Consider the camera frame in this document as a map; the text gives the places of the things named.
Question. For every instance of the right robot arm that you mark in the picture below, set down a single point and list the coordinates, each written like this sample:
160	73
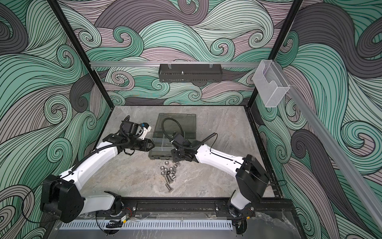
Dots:
251	177

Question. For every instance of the white slotted cable duct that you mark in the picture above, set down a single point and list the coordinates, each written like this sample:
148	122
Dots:
151	224

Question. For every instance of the aluminium wall rail back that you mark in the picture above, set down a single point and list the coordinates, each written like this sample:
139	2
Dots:
158	63

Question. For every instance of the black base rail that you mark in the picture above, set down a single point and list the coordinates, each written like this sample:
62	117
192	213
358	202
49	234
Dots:
218	206

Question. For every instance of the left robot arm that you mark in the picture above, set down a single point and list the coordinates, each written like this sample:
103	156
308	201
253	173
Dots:
61	197

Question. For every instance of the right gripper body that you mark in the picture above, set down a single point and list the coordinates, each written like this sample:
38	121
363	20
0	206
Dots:
177	155

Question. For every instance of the black wall tray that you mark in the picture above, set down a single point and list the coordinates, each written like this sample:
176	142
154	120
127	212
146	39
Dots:
190	73

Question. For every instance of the aluminium wall rail right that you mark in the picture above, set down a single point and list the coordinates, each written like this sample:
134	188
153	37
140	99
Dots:
363	190

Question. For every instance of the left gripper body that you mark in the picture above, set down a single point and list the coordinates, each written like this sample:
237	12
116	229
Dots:
139	144

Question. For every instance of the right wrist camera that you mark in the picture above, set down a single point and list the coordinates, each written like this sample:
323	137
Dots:
179	140

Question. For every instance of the clear plastic wall holder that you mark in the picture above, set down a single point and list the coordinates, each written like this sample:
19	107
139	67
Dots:
271	82

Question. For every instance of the aluminium wall rail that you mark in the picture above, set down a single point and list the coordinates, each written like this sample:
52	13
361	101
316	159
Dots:
158	63
363	190

